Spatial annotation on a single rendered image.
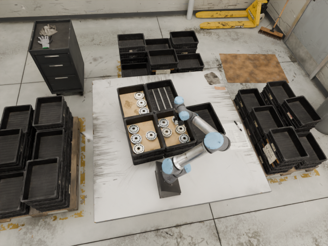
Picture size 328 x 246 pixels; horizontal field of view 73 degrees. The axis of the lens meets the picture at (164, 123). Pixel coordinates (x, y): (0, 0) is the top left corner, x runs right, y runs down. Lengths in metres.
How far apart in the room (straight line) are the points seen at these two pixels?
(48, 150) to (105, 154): 0.79
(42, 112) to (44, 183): 0.88
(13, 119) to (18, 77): 1.20
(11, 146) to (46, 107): 0.57
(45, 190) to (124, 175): 0.80
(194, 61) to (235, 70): 0.94
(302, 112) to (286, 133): 0.45
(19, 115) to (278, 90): 3.47
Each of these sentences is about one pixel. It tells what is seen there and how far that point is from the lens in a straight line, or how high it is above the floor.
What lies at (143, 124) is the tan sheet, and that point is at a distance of 2.22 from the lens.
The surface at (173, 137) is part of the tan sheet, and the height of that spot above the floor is 0.83.
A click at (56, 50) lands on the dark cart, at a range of 3.05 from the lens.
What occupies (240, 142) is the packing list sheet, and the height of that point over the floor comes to 0.70.
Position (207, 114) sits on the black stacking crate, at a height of 0.83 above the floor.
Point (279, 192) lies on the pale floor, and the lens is 3.25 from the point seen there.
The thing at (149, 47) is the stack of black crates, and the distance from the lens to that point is 3.76.
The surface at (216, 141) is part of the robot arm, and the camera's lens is 1.51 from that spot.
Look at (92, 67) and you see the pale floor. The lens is 4.05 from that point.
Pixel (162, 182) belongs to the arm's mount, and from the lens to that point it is 1.89.
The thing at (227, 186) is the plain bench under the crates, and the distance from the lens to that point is 2.22.
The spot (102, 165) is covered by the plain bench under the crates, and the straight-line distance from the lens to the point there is 2.20.
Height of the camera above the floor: 2.70
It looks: 57 degrees down
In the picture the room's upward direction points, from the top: 7 degrees clockwise
